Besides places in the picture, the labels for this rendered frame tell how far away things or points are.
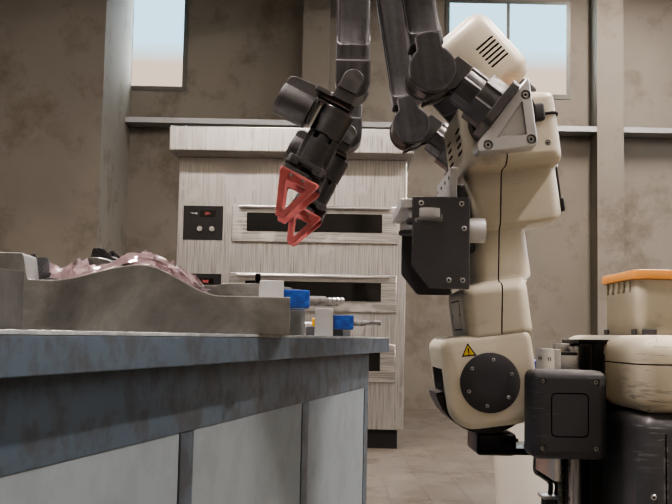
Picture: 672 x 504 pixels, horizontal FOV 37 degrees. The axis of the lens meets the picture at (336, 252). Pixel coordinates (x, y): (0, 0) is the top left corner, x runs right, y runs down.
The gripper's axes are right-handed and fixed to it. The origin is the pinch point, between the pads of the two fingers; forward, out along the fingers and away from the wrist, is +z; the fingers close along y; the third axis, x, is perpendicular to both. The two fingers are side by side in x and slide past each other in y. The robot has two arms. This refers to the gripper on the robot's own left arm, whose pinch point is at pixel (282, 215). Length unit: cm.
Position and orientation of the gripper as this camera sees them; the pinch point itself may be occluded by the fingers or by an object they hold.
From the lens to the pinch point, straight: 164.1
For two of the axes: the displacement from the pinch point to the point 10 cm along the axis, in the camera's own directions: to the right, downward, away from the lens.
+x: 8.8, 4.7, -0.3
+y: 0.1, -0.8, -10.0
